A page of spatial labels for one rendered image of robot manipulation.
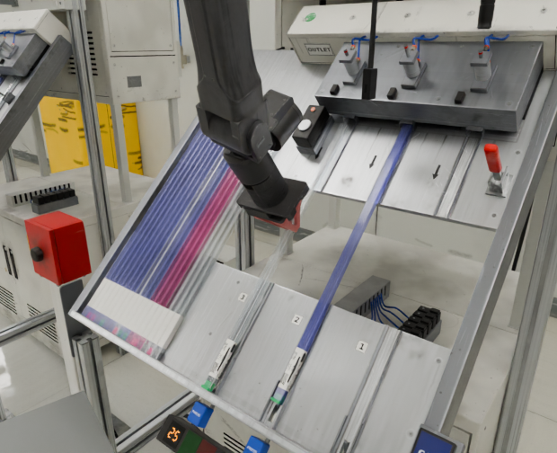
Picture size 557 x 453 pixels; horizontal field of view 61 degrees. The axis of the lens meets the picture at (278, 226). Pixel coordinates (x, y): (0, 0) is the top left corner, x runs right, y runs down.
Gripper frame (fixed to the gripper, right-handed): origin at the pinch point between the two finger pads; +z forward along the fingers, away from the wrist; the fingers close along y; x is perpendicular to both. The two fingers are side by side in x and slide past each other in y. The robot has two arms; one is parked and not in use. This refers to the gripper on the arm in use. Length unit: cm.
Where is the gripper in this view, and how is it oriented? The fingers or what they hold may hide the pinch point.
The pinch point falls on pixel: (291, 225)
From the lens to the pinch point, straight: 79.3
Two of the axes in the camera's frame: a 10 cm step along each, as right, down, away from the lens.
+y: -8.0, -2.2, 5.6
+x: -4.7, 8.1, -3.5
